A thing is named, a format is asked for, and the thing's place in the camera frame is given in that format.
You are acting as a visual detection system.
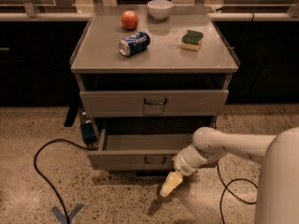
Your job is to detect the grey drawer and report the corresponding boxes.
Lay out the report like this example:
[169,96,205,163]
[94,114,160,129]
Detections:
[88,129,192,172]
[80,90,228,118]

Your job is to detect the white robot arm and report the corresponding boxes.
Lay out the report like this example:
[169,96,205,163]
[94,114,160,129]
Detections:
[160,127,299,224]

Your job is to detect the grey top drawer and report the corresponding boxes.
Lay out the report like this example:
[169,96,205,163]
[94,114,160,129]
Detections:
[80,90,228,118]

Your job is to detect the grey drawer cabinet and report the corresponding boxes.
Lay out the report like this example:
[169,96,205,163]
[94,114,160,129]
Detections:
[70,5,241,147]

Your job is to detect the blue power adapter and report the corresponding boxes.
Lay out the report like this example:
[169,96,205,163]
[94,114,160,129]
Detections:
[80,122,97,145]

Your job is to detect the blue tape cross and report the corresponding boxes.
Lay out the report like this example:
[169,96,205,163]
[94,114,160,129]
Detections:
[51,203,84,224]

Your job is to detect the green yellow sponge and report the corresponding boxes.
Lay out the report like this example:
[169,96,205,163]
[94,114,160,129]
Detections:
[180,30,204,50]

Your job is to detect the blue pepsi can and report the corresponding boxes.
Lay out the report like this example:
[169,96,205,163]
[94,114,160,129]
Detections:
[119,32,150,57]

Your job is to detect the orange ball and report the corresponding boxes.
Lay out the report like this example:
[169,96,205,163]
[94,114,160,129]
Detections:
[121,10,139,30]

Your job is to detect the white bowl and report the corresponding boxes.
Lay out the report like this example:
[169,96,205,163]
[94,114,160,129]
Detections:
[147,0,173,21]

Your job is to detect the dark counter cabinets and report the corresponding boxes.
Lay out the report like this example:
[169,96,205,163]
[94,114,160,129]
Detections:
[1,20,298,105]

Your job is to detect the black cable right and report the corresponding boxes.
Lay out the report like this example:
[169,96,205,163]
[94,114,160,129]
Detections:
[216,162,260,224]

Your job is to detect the black cable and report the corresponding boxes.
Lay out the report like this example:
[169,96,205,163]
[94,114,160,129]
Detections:
[216,162,260,224]
[33,138,99,224]

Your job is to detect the black cable left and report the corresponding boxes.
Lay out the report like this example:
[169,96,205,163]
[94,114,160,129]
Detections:
[33,138,99,224]

